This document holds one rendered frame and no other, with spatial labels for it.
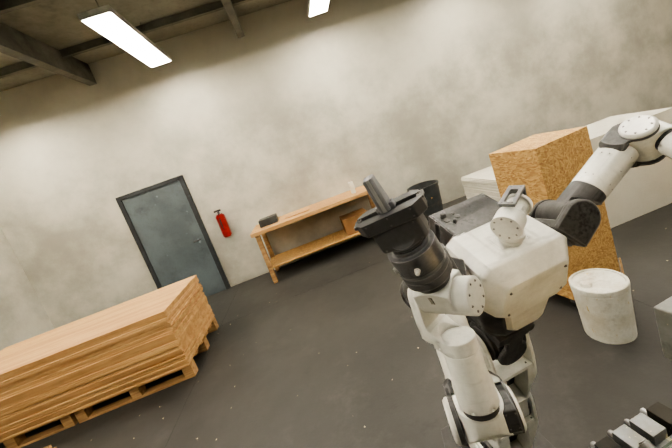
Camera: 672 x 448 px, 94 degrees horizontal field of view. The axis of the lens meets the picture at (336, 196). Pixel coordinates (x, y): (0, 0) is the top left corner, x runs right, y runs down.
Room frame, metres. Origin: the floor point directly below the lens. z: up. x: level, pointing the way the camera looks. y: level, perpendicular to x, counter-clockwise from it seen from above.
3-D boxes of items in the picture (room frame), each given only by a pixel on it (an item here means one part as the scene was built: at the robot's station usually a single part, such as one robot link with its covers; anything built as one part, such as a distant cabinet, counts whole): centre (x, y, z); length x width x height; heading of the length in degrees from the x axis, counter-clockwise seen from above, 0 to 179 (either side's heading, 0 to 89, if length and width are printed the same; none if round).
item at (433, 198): (5.09, -1.42, 0.33); 0.52 x 0.52 x 0.65
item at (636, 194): (3.32, -2.97, 0.48); 1.00 x 0.64 x 0.95; 95
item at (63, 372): (3.39, 3.26, 0.39); 2.46 x 1.04 x 0.78; 95
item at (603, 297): (1.80, -1.39, 0.24); 0.32 x 0.30 x 0.47; 95
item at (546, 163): (2.32, -1.56, 0.63); 0.50 x 0.42 x 1.25; 105
